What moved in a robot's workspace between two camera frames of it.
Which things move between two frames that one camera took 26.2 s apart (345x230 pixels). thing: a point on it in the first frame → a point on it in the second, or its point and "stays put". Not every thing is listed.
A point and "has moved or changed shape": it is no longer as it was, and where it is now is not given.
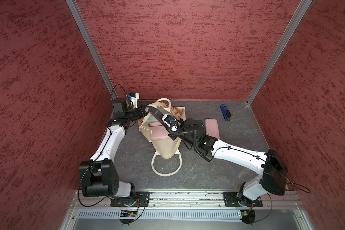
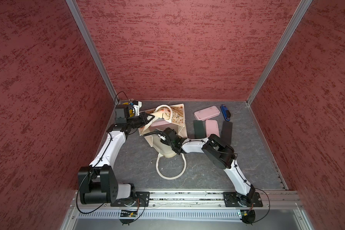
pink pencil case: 212,127 stays put
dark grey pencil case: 155,111 → 226,133
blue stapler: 225,112 stays put
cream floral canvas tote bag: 156,132 has moved or changed shape
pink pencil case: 158,131 → 207,113
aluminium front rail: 189,198 stays put
